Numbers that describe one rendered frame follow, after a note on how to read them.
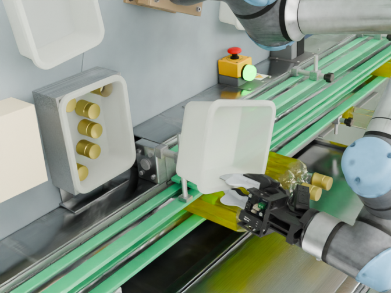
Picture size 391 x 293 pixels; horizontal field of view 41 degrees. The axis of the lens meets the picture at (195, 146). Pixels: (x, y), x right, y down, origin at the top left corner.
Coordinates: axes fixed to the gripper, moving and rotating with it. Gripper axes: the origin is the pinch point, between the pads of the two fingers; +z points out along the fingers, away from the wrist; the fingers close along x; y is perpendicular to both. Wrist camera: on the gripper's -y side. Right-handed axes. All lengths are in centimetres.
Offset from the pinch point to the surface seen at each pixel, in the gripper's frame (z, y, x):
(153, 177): 22.4, -4.7, 9.6
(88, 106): 30.5, 11.1, -5.4
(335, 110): 17, -83, -5
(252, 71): 27, -43, -15
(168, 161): 22.0, -8.4, 6.1
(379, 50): 22, -117, -25
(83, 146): 31.1, 10.1, 4.0
